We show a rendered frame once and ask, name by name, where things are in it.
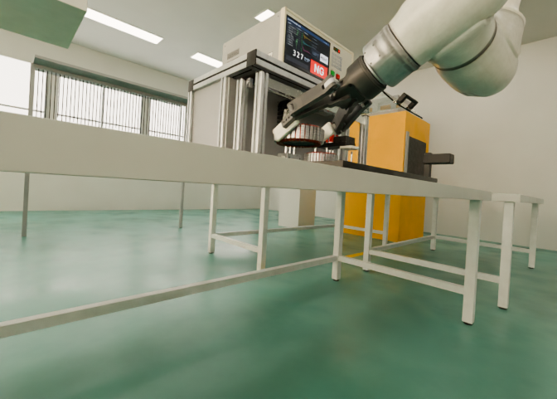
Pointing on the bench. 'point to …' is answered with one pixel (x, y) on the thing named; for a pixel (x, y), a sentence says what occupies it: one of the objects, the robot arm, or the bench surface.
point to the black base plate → (375, 169)
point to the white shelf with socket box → (41, 11)
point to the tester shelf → (278, 71)
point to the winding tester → (239, 45)
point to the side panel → (207, 114)
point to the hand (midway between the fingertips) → (299, 135)
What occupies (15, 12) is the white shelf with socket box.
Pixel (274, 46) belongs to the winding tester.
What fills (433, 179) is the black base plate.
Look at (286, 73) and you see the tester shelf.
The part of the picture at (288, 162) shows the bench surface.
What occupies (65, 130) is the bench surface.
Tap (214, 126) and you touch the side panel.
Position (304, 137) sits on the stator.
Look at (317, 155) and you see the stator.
